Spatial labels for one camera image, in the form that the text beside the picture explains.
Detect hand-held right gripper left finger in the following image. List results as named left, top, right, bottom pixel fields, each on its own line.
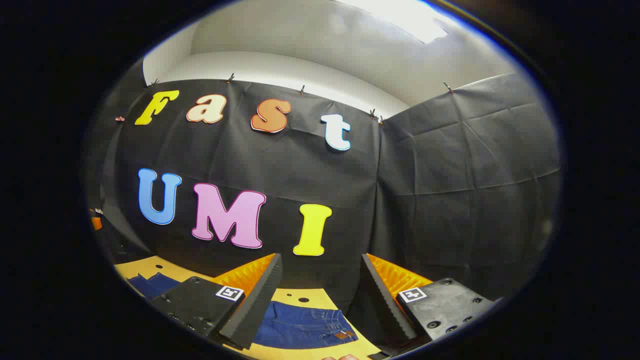
left=150, top=253, right=284, bottom=350

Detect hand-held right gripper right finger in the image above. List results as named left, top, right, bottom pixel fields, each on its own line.
left=347, top=253, right=497, bottom=352

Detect blue denim jeans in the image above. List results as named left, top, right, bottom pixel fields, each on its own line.
left=127, top=272, right=359, bottom=350

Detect black backdrop cloth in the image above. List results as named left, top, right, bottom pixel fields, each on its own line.
left=85, top=72, right=563, bottom=321

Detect bright ceiling light panel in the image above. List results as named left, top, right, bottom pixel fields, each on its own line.
left=345, top=0, right=451, bottom=45

